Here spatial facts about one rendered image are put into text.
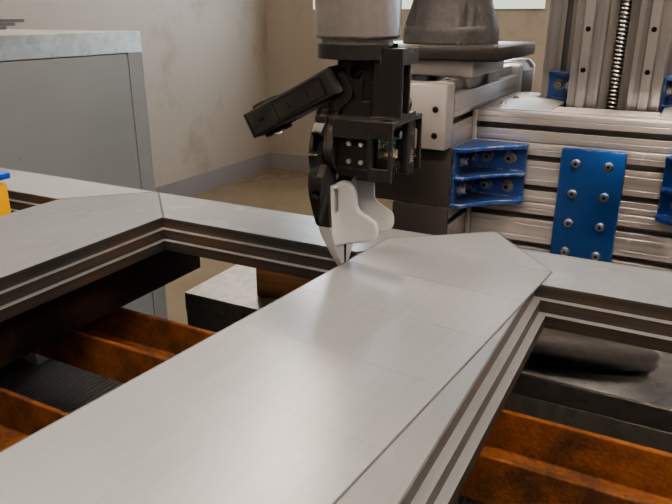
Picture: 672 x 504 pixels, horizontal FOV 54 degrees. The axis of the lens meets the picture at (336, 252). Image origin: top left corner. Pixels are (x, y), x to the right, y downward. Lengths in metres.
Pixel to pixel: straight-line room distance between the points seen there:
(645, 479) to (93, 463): 0.47
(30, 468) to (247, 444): 0.12
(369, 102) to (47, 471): 0.38
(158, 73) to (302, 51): 1.15
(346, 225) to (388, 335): 0.15
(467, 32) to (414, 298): 0.56
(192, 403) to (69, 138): 0.94
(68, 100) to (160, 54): 2.72
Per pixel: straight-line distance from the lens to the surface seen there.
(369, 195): 0.64
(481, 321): 0.54
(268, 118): 0.63
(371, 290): 0.58
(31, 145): 1.27
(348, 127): 0.58
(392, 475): 0.37
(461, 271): 0.64
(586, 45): 1.11
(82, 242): 0.76
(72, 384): 1.09
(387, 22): 0.58
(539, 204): 1.04
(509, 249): 0.71
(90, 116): 1.35
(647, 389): 0.84
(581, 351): 0.84
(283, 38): 4.79
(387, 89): 0.57
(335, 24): 0.57
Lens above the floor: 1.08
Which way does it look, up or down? 20 degrees down
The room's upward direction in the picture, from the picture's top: straight up
